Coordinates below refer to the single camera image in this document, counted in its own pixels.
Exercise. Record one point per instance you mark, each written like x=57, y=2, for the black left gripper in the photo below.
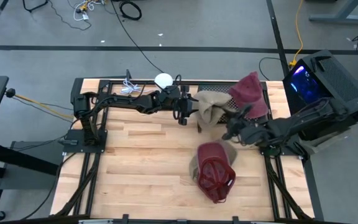
x=183, y=99

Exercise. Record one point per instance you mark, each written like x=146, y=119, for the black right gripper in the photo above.
x=253, y=135

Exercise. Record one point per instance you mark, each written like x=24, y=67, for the tan baseball cap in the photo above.
x=208, y=105
x=230, y=149
x=221, y=119

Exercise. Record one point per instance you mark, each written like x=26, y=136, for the maroon baseball cap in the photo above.
x=249, y=93
x=213, y=174

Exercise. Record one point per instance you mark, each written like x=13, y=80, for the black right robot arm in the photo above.
x=291, y=127

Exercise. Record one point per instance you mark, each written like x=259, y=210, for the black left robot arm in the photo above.
x=129, y=104

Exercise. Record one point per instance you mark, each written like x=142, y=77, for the black perforated metal stand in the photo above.
x=213, y=87

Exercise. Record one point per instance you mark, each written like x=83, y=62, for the white mushroom lamp brass base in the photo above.
x=163, y=80

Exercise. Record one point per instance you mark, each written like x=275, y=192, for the black computer tower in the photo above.
x=343, y=84

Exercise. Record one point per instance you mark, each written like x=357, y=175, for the grey desk base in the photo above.
x=337, y=18

